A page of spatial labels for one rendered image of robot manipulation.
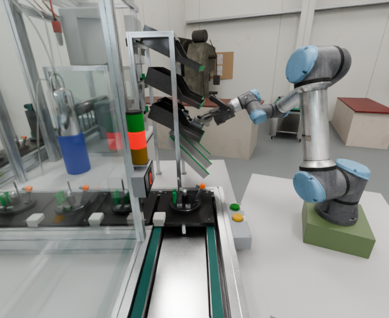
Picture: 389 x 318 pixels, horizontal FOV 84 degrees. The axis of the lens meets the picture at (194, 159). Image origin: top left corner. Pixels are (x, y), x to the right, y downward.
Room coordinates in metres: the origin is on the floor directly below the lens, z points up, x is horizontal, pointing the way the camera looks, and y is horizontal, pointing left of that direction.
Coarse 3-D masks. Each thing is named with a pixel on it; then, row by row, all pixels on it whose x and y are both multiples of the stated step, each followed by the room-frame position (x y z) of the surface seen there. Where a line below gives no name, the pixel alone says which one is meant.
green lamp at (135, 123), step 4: (128, 116) 0.58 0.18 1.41; (132, 116) 0.58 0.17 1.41; (136, 116) 0.59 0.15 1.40; (140, 116) 0.59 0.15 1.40; (128, 120) 0.58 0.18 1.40; (132, 120) 0.58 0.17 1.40; (136, 120) 0.59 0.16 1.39; (140, 120) 0.59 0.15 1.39; (128, 124) 0.59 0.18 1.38; (132, 124) 0.58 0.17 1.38; (136, 124) 0.58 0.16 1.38; (140, 124) 0.59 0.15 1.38; (144, 124) 0.61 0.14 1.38; (128, 128) 0.59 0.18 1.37; (132, 128) 0.58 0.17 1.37; (136, 128) 0.58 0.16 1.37; (140, 128) 0.59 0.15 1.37; (144, 128) 0.61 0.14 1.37
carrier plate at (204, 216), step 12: (168, 192) 0.90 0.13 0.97; (180, 192) 0.89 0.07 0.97; (192, 192) 0.89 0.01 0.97; (204, 192) 0.89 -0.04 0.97; (168, 204) 0.80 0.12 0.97; (204, 204) 0.79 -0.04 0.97; (168, 216) 0.71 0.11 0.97; (180, 216) 0.71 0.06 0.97; (192, 216) 0.71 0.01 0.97; (204, 216) 0.71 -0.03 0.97
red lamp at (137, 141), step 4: (128, 132) 0.59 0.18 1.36; (132, 132) 0.58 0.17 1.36; (136, 132) 0.58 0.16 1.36; (140, 132) 0.59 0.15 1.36; (144, 132) 0.60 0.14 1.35; (128, 136) 0.59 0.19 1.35; (132, 136) 0.58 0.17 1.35; (136, 136) 0.58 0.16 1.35; (140, 136) 0.59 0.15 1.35; (144, 136) 0.60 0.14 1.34; (132, 140) 0.58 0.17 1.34; (136, 140) 0.58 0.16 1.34; (140, 140) 0.59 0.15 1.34; (144, 140) 0.60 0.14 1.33; (132, 144) 0.58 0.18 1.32; (136, 144) 0.58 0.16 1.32; (140, 144) 0.59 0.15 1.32; (144, 144) 0.60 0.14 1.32; (132, 148) 0.59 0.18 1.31; (136, 148) 0.58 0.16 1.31; (140, 148) 0.59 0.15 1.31
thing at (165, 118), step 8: (152, 104) 1.04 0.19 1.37; (160, 104) 1.16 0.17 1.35; (168, 104) 1.15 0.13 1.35; (152, 112) 1.04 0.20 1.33; (160, 112) 1.03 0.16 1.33; (168, 112) 1.02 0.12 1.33; (160, 120) 1.03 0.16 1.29; (168, 120) 1.02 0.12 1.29; (184, 120) 1.14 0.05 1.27; (184, 128) 1.10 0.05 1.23; (192, 128) 1.13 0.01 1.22; (192, 136) 1.00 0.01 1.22; (200, 136) 1.08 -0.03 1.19
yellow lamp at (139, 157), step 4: (144, 148) 0.59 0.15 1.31; (132, 152) 0.59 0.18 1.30; (136, 152) 0.58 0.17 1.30; (140, 152) 0.58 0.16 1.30; (144, 152) 0.59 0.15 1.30; (132, 156) 0.59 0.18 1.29; (136, 156) 0.58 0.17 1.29; (140, 156) 0.58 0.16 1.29; (144, 156) 0.59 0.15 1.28; (132, 160) 0.59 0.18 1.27; (136, 160) 0.58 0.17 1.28; (140, 160) 0.58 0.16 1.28; (144, 160) 0.59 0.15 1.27; (136, 164) 0.58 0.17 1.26; (140, 164) 0.58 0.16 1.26
